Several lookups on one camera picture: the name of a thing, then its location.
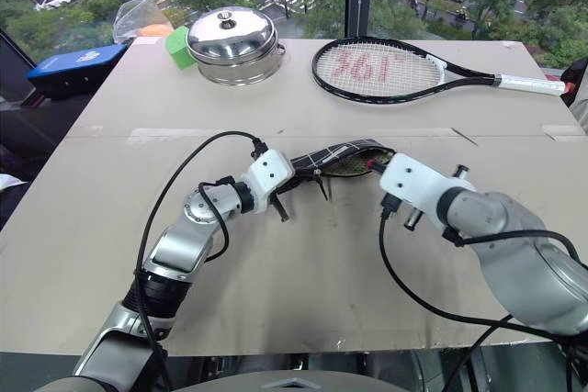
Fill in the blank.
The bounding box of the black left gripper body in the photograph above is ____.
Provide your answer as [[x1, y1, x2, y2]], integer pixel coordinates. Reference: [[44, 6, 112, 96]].
[[270, 162, 323, 204]]

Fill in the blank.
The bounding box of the black grid pouch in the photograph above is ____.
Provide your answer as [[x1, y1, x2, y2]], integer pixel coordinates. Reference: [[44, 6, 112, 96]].
[[289, 138, 397, 180]]

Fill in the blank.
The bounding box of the black and white tennis racket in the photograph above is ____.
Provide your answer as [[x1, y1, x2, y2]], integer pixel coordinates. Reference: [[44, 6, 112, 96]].
[[311, 36, 575, 106]]

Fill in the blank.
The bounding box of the steel pot with lid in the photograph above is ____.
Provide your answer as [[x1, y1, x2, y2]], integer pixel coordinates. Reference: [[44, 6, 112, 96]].
[[185, 6, 287, 86]]

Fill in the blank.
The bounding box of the grey rounded robot torso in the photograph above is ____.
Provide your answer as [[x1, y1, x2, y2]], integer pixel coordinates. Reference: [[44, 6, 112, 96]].
[[31, 366, 414, 392]]

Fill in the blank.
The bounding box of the green foam block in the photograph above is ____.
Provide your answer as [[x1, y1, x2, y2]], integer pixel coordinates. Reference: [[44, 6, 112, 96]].
[[164, 26, 192, 72]]

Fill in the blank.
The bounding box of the red and black object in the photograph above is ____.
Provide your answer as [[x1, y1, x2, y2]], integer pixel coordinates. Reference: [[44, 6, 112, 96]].
[[560, 55, 588, 108]]

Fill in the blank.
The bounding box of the clear plastic bag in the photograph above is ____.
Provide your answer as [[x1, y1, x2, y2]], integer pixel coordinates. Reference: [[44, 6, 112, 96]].
[[112, 0, 172, 44]]

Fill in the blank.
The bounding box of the blue flat box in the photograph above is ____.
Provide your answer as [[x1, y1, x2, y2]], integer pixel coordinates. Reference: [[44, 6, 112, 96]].
[[26, 43, 128, 102]]

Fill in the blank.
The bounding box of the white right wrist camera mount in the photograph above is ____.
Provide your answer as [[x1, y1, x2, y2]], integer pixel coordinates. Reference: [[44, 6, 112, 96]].
[[378, 152, 477, 231]]

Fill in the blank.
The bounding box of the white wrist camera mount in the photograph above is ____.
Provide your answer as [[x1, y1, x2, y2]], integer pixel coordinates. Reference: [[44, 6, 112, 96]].
[[378, 152, 477, 231], [242, 148, 296, 215]]

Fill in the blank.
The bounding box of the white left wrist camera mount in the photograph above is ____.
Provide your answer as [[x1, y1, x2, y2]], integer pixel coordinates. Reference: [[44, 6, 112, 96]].
[[242, 148, 296, 215]]

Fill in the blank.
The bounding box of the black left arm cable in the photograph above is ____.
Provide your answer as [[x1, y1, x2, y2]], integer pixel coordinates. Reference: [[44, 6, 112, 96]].
[[132, 130, 270, 392]]

